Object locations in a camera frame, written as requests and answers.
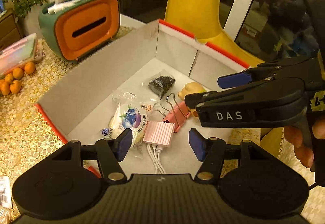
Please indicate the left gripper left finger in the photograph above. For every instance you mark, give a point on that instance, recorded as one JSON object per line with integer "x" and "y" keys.
{"x": 110, "y": 153}

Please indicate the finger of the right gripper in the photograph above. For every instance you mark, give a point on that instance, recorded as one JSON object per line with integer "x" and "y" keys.
{"x": 234, "y": 80}

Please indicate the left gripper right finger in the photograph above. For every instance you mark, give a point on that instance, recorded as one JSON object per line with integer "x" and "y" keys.
{"x": 210, "y": 152}

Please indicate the yellow plush dog toy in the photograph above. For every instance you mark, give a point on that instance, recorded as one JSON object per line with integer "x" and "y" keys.
{"x": 189, "y": 88}

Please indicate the blueberry snack packet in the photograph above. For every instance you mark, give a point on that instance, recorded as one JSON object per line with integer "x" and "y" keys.
{"x": 132, "y": 112}

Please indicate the pink binder clip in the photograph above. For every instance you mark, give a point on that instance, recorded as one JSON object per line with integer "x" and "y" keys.
{"x": 176, "y": 114}

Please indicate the bag of black beads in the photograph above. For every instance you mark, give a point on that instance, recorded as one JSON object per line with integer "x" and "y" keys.
{"x": 161, "y": 83}

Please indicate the red cardboard box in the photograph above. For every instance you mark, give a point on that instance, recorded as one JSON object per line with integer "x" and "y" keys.
{"x": 81, "y": 103}

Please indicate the green orange tissue box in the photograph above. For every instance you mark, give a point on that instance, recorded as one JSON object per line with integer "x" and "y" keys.
{"x": 81, "y": 27}

